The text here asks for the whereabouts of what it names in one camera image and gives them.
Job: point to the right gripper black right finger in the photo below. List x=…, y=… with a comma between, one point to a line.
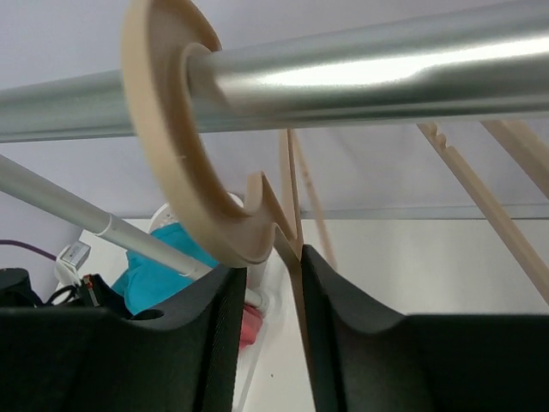
x=367, y=357

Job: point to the teal t shirt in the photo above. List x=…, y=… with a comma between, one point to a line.
x=146, y=283

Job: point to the metal clothes rack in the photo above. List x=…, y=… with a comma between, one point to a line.
x=76, y=108

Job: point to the pink t shirt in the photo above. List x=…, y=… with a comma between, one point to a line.
x=251, y=324

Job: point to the beige plastic hanger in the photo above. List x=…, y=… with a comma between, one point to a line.
x=490, y=62
x=524, y=147

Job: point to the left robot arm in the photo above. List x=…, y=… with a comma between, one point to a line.
x=16, y=290

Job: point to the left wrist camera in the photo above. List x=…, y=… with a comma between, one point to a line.
x=69, y=261

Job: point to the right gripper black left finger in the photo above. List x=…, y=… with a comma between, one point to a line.
x=180, y=355

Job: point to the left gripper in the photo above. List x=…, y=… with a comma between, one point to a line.
x=92, y=292

